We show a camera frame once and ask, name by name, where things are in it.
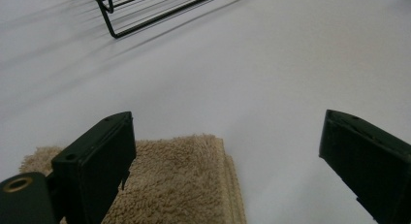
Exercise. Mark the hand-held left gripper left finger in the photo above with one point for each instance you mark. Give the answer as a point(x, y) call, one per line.
point(97, 166)

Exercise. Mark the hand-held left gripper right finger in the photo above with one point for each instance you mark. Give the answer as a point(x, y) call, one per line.
point(371, 159)

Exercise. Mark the beige fluffy towel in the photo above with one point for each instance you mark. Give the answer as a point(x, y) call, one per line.
point(181, 178)

